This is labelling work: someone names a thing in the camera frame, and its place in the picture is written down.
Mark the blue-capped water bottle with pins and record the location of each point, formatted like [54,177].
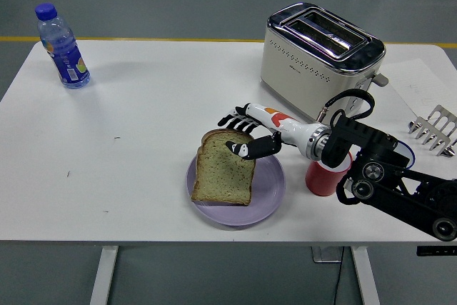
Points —
[68,58]

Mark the cream and chrome toaster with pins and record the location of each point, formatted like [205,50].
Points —
[303,80]

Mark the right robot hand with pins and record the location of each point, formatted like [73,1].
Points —
[282,124]

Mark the white table leg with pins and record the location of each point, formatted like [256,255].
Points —
[366,276]
[103,276]

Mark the brown bread slice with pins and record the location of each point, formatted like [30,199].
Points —
[221,176]

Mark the silver metal toast rack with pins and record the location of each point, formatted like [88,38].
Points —
[433,133]

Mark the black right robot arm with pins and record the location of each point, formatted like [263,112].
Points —
[392,183]

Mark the black table control panel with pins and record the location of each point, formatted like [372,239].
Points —
[435,250]

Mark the blue mug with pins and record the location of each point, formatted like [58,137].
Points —
[413,158]

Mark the purple plate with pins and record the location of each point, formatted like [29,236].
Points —
[266,194]

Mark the red mug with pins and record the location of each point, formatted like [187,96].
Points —
[321,183]

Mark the grey bracket under table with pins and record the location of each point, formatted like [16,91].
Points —
[323,254]

